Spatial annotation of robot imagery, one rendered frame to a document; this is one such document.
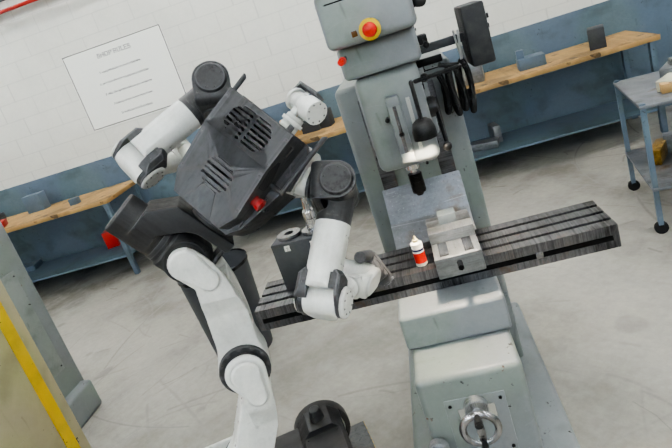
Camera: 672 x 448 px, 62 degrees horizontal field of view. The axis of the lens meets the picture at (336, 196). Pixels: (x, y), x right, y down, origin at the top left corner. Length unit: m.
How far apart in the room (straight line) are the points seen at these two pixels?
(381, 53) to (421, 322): 0.84
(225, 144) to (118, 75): 5.44
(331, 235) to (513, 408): 0.82
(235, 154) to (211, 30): 5.03
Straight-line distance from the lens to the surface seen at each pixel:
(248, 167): 1.31
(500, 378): 1.78
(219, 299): 1.51
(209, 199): 1.37
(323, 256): 1.34
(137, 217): 1.48
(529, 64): 5.56
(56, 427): 2.79
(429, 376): 1.78
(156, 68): 6.56
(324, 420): 2.01
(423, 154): 1.80
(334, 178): 1.35
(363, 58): 1.71
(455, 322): 1.86
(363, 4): 1.61
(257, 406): 1.65
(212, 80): 1.50
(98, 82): 6.86
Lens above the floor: 1.80
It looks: 16 degrees down
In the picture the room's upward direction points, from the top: 18 degrees counter-clockwise
